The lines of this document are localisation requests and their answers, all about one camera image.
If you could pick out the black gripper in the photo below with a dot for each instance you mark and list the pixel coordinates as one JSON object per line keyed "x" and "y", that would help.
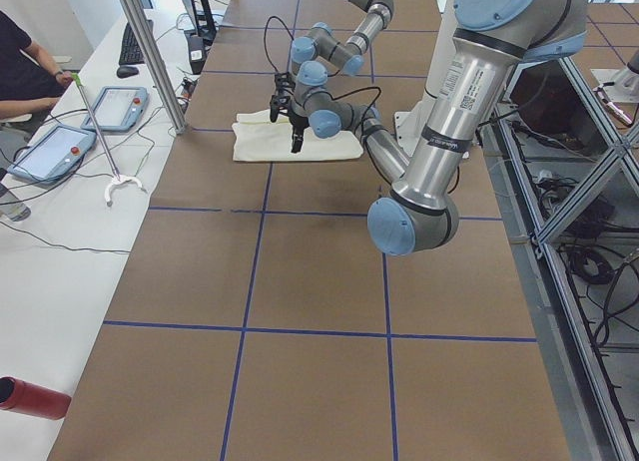
{"x": 299, "y": 123}
{"x": 278, "y": 102}

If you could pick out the black computer mouse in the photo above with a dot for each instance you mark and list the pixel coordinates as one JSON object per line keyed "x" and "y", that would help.
{"x": 125, "y": 71}

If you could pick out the far teach pendant tablet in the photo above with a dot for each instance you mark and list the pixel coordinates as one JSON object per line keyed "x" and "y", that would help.
{"x": 118, "y": 109}

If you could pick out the metal reacher grabber stick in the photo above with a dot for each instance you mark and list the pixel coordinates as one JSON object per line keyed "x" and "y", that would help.
{"x": 118, "y": 179}

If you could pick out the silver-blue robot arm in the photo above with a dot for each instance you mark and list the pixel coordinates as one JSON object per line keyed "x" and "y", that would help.
{"x": 490, "y": 38}
{"x": 320, "y": 42}

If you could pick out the clear plastic bottle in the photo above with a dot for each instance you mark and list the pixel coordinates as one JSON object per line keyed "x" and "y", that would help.
{"x": 11, "y": 207}

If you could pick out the red water bottle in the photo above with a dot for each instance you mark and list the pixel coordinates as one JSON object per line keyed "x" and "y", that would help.
{"x": 27, "y": 398}

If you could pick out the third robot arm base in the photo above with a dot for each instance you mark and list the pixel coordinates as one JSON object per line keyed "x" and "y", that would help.
{"x": 618, "y": 85}

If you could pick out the black power adapter box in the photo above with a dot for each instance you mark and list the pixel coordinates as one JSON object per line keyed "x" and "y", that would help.
{"x": 196, "y": 52}

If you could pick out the aluminium frame post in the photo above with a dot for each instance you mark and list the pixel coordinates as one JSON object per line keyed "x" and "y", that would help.
{"x": 136, "y": 17}

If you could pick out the near teach pendant tablet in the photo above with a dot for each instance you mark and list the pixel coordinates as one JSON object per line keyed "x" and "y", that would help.
{"x": 54, "y": 155}

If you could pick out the teach pendant tablet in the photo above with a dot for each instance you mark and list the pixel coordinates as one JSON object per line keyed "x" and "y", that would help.
{"x": 54, "y": 155}
{"x": 118, "y": 109}

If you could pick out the seated person dark shirt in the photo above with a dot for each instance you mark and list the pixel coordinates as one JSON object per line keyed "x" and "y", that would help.
{"x": 31, "y": 80}

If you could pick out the black keyboard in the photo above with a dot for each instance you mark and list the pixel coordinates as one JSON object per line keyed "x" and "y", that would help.
{"x": 130, "y": 52}

